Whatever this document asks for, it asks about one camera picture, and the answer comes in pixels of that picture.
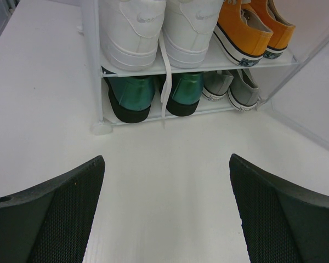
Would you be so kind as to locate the green loafer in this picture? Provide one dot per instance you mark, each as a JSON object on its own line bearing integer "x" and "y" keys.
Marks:
{"x": 131, "y": 97}
{"x": 185, "y": 94}

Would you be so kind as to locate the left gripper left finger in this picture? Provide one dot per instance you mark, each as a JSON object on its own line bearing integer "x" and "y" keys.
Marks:
{"x": 52, "y": 221}

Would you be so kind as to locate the white sneaker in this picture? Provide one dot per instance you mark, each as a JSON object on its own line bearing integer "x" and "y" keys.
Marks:
{"x": 129, "y": 32}
{"x": 184, "y": 39}

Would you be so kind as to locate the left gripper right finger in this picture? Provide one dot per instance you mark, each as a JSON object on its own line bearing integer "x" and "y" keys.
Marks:
{"x": 281, "y": 221}

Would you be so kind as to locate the orange canvas sneaker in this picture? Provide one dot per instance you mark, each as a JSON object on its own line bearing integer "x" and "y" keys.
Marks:
{"x": 281, "y": 28}
{"x": 241, "y": 33}

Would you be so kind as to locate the grey canvas sneaker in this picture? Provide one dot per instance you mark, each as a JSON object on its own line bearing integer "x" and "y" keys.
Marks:
{"x": 216, "y": 84}
{"x": 243, "y": 92}

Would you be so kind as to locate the translucent cabinet door panel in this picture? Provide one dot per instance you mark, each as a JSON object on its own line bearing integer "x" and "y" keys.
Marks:
{"x": 298, "y": 93}

